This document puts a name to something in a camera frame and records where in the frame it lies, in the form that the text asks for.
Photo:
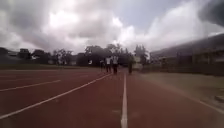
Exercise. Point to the row of trees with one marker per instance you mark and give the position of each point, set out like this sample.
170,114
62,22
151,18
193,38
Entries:
96,55

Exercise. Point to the group of people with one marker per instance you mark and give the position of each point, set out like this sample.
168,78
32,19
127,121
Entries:
111,64

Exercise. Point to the person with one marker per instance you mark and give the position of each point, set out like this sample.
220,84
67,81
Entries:
130,66

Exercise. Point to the red running track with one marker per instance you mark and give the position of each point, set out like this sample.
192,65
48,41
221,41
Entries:
93,106

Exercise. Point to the long building with roof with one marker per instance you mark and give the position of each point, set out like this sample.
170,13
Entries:
196,55

